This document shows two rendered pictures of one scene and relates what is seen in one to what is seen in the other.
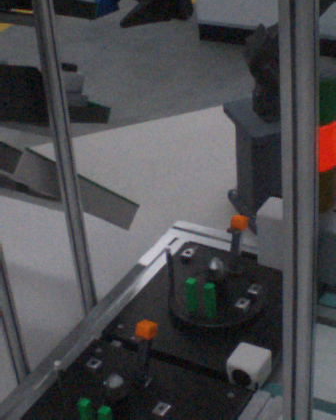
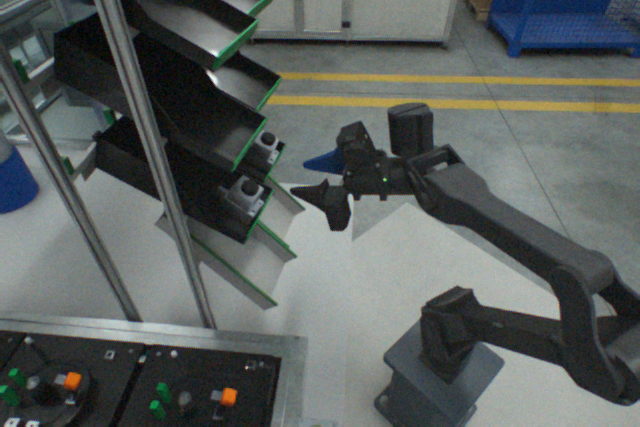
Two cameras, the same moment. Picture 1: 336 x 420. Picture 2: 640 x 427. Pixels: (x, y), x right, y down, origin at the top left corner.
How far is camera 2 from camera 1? 111 cm
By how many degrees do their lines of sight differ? 50
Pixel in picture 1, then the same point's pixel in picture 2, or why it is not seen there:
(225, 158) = not seen: hidden behind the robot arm
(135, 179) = (406, 281)
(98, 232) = (330, 286)
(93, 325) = (169, 334)
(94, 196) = (230, 275)
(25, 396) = (92, 327)
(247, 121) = (410, 339)
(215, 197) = not seen: hidden behind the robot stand
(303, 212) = not seen: outside the picture
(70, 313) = (237, 310)
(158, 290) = (205, 361)
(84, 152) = (422, 235)
